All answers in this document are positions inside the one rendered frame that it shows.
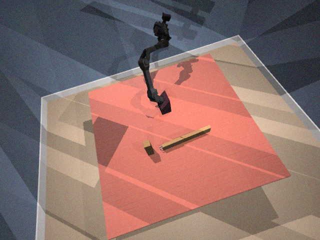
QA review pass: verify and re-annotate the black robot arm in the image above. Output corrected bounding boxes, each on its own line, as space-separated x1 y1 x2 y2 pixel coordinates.
138 21 171 105

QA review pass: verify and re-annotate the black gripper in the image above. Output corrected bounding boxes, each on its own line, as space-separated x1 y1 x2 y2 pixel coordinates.
162 12 171 30

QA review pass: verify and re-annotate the brown wooden post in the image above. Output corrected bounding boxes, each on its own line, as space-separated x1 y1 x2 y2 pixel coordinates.
142 139 155 156

